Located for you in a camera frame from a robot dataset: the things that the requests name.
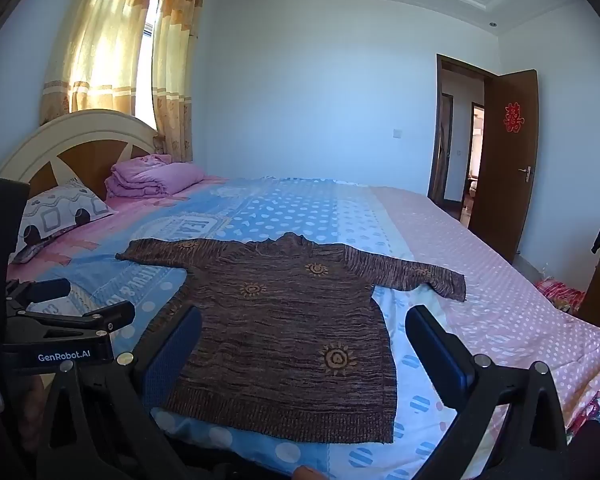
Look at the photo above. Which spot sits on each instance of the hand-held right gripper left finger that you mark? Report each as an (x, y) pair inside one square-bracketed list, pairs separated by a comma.
[(172, 355)]

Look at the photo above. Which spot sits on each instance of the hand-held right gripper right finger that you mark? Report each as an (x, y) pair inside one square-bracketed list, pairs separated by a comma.
[(432, 342)]

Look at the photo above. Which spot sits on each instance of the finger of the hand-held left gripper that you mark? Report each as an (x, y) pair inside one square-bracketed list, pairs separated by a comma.
[(45, 288), (110, 314)]

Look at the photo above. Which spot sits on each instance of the brown knitted sweater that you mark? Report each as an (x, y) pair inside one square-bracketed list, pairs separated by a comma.
[(280, 335)]

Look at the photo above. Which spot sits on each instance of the person's right hand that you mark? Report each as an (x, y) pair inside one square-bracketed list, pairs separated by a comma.
[(307, 474)]

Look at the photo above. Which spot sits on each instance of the white patterned pillow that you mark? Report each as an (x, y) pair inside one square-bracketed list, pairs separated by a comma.
[(55, 215)]

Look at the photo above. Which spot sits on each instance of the bed with patterned sheet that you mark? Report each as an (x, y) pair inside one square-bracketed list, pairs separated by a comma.
[(490, 290)]

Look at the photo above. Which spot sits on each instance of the cream and wood headboard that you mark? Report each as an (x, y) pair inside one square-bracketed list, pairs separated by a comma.
[(80, 127)]

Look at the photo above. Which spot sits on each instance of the red patterned cloth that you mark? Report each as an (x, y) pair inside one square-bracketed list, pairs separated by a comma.
[(560, 295)]

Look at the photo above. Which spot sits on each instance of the folded pink quilt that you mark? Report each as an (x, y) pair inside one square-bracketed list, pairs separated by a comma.
[(152, 175)]

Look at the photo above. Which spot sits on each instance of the brown wooden door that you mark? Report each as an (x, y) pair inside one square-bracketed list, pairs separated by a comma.
[(510, 200)]

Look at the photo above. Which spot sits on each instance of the wide yellow curtain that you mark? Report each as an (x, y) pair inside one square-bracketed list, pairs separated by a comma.
[(100, 45)]

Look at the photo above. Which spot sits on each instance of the bright window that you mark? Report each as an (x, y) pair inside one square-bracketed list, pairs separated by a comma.
[(147, 60)]

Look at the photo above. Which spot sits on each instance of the red paper door decoration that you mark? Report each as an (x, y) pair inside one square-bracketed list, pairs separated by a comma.
[(512, 117)]

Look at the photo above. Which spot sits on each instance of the dark wooden door frame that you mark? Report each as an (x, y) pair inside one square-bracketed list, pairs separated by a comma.
[(439, 125)]

